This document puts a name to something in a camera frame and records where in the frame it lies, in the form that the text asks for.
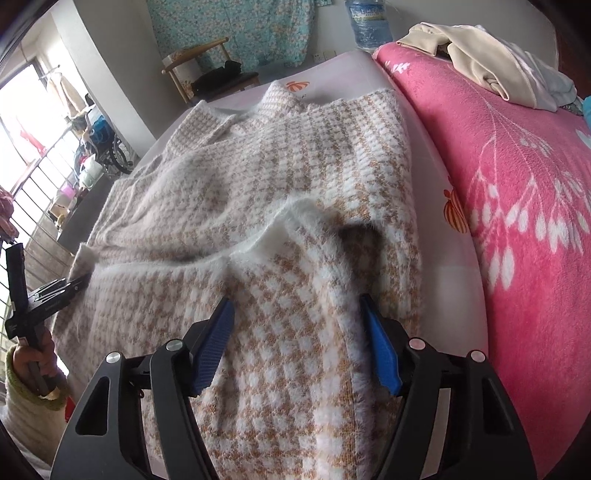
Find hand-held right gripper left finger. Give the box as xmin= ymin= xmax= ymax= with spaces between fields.
xmin=50 ymin=295 xmax=236 ymax=480

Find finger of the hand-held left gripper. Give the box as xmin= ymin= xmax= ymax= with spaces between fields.
xmin=64 ymin=272 xmax=93 ymax=299

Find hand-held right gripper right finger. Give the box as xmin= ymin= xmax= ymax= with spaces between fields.
xmin=359 ymin=294 xmax=539 ymax=480

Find beige white houndstooth coat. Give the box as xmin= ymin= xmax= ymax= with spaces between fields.
xmin=48 ymin=82 xmax=428 ymax=480

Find person's left forearm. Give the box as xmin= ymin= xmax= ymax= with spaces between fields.
xmin=0 ymin=364 xmax=72 ymax=467

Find hanging beige clothes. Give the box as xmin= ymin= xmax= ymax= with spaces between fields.
xmin=46 ymin=69 xmax=88 ymax=121

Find person's left hand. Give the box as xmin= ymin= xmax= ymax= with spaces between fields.
xmin=10 ymin=330 xmax=58 ymax=398

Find wheelchair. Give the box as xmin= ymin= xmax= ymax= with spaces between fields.
xmin=74 ymin=117 xmax=134 ymax=176

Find hanging pink cloth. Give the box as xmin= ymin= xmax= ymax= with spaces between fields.
xmin=14 ymin=115 xmax=47 ymax=158

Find pink floral blanket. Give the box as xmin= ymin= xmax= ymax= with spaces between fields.
xmin=372 ymin=41 xmax=591 ymax=480

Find black cloth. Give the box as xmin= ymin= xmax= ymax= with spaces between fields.
xmin=190 ymin=60 xmax=243 ymax=95

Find wooden chair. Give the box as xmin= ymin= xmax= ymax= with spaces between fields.
xmin=161 ymin=38 xmax=262 ymax=104

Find cream beige garment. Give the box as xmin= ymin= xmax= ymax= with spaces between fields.
xmin=397 ymin=22 xmax=539 ymax=104

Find pale grey garment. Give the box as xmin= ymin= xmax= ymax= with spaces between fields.
xmin=503 ymin=39 xmax=578 ymax=112

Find large water bottle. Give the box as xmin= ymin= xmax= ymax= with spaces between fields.
xmin=345 ymin=0 xmax=393 ymax=51

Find teal floral wall cloth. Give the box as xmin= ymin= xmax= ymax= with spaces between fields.
xmin=145 ymin=0 xmax=333 ymax=70

